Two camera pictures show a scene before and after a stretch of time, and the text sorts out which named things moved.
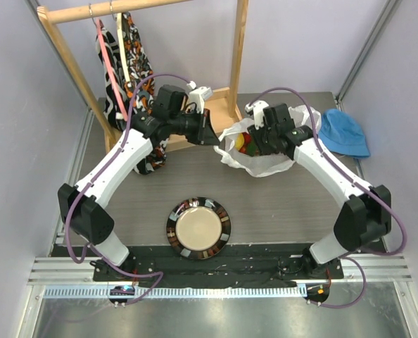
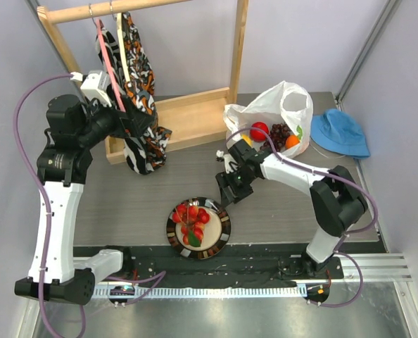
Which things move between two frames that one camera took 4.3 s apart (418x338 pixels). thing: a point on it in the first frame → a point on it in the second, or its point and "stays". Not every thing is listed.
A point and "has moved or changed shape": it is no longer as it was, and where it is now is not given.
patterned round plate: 198,228 stays
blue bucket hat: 338,132 stays
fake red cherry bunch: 247,140 → 193,219
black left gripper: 205,134 → 133,122
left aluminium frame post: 34,9 stays
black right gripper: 260,139 → 232,188
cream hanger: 122,46 stays
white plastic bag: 261,165 has moved or changed shape
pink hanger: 112,69 stays
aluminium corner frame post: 389,8 stays
